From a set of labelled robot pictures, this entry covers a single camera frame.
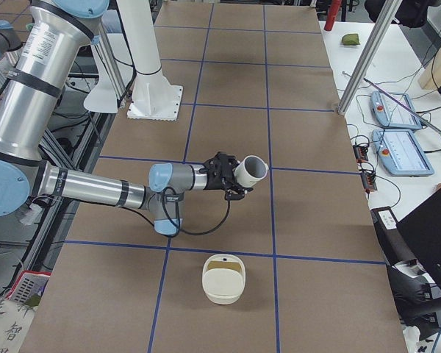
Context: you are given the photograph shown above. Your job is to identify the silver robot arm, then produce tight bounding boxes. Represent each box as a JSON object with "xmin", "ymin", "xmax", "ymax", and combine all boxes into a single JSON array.
[{"xmin": 0, "ymin": 1, "xmax": 257, "ymax": 238}]

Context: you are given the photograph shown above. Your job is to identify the cream plastic basket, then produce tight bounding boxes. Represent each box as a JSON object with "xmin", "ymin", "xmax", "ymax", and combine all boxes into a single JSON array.
[{"xmin": 201, "ymin": 254, "xmax": 246, "ymax": 305}]

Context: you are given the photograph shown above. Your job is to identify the upper teach pendant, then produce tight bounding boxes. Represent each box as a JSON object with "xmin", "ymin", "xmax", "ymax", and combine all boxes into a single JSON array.
[{"xmin": 370, "ymin": 90, "xmax": 422, "ymax": 130}]

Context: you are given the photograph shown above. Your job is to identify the white storage crate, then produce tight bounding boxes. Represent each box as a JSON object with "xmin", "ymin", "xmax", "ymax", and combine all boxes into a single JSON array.
[{"xmin": 6, "ymin": 271, "xmax": 51, "ymax": 304}]

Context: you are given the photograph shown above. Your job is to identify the green cloth lump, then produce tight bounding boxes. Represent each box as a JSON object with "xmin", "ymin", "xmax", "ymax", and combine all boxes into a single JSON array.
[{"xmin": 341, "ymin": 33, "xmax": 360, "ymax": 46}]

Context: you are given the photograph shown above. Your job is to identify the red bottle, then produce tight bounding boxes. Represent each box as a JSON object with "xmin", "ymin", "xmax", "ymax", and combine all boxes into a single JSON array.
[{"xmin": 324, "ymin": 0, "xmax": 342, "ymax": 32}]

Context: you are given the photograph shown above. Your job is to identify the aluminium frame post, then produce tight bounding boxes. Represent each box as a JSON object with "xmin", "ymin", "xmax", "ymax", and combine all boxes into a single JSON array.
[{"xmin": 337, "ymin": 0, "xmax": 402, "ymax": 115}]

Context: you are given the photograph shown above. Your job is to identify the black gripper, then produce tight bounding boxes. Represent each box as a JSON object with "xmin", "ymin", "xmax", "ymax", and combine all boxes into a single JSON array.
[{"xmin": 200, "ymin": 151, "xmax": 253, "ymax": 201}]

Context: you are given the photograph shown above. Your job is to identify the lower teach pendant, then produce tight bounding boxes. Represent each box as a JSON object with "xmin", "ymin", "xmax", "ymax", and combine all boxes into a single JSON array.
[{"xmin": 372, "ymin": 129, "xmax": 434, "ymax": 177}]

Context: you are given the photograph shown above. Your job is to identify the white camera stand base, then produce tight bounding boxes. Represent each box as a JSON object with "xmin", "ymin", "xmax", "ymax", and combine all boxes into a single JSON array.
[{"xmin": 117, "ymin": 0, "xmax": 183, "ymax": 121}]

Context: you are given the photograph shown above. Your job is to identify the green tipped grabber stick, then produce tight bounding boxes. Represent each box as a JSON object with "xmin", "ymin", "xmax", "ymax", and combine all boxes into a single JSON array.
[{"xmin": 363, "ymin": 77, "xmax": 441, "ymax": 136}]

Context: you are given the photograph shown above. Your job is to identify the teach pendant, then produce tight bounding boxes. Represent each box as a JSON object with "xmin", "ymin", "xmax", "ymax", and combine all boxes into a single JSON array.
[
  {"xmin": 372, "ymin": 129, "xmax": 434, "ymax": 177},
  {"xmin": 370, "ymin": 90, "xmax": 422, "ymax": 130}
]

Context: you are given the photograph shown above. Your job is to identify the black office chair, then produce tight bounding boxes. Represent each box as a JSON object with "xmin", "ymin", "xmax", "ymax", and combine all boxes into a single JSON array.
[{"xmin": 385, "ymin": 183, "xmax": 441, "ymax": 332}]

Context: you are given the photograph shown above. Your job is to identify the white ribbed HOME mug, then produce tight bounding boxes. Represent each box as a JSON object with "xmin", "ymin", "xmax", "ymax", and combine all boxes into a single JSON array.
[{"xmin": 234, "ymin": 155, "xmax": 269, "ymax": 188}]

